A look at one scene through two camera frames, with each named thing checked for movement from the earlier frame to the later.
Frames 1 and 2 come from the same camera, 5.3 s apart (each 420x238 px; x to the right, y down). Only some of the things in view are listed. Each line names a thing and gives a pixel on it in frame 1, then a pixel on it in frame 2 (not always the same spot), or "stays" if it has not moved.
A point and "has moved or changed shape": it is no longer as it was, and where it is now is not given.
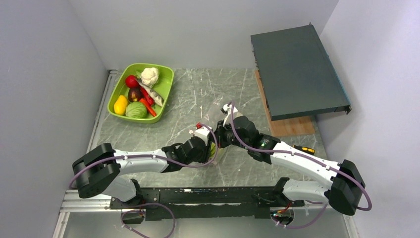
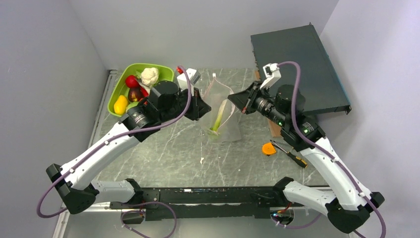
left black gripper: x=206 y=155 → x=199 y=107
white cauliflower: x=149 y=76 stays
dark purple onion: x=134 y=94 stays
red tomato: x=131 y=82 stays
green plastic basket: x=163 y=86 stays
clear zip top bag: x=217 y=154 → x=223 y=124
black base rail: x=206 y=203 stays
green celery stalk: x=213 y=150 has moved or changed shape
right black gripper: x=218 y=134 → x=244 y=100
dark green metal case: x=297 y=78 stays
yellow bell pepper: x=121 y=105 stays
